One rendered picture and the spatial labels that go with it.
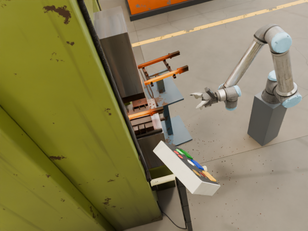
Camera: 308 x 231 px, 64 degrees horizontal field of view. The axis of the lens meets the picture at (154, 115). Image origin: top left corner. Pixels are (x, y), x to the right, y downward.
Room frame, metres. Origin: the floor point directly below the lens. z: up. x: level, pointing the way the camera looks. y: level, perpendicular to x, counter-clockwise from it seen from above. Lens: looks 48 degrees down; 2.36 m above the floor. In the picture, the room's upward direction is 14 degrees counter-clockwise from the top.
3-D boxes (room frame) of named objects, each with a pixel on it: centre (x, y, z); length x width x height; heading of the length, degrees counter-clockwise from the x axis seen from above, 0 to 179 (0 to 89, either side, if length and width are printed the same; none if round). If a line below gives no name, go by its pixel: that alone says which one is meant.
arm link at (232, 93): (1.27, -0.61, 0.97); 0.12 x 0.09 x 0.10; 90
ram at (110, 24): (1.28, 0.23, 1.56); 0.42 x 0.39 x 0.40; 90
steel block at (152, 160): (1.29, 0.24, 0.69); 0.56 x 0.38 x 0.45; 90
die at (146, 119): (1.24, 0.23, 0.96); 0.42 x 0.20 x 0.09; 90
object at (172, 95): (1.78, -0.13, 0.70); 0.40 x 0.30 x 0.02; 8
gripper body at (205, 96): (1.27, -0.45, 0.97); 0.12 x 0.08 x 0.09; 90
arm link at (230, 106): (1.28, -0.62, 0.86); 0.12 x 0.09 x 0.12; 0
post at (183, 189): (0.69, -0.06, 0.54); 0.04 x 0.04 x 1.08; 0
